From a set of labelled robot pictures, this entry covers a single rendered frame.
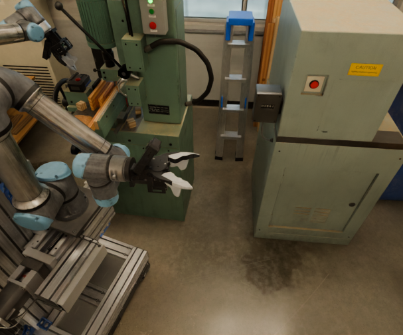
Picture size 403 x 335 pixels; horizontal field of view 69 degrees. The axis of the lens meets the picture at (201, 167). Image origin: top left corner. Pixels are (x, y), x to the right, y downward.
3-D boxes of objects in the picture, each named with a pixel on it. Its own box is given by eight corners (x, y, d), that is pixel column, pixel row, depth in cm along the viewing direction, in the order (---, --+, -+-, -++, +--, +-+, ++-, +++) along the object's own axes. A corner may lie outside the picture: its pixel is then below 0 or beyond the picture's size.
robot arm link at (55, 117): (-12, 68, 87) (120, 163, 110) (-37, 86, 79) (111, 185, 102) (2, 42, 81) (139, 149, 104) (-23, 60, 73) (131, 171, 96)
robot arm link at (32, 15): (10, 9, 137) (24, 0, 140) (29, 31, 143) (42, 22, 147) (14, 4, 131) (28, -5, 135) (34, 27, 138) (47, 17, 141)
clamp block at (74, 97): (79, 92, 180) (74, 78, 174) (99, 94, 179) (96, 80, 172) (68, 105, 170) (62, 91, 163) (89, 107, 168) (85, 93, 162)
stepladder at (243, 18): (215, 150, 274) (222, 9, 200) (242, 151, 273) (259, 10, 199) (214, 161, 262) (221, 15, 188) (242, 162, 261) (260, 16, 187)
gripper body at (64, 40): (68, 53, 147) (48, 30, 140) (56, 60, 150) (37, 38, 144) (74, 46, 152) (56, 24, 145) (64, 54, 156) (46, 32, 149)
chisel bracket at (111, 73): (107, 76, 170) (104, 62, 164) (131, 78, 169) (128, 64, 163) (103, 83, 165) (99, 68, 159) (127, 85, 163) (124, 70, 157)
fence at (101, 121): (135, 73, 191) (133, 65, 187) (137, 73, 191) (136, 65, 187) (99, 129, 149) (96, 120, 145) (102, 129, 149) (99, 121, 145)
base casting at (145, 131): (111, 99, 204) (107, 87, 198) (192, 106, 198) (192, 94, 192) (83, 139, 173) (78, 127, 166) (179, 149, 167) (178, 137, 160)
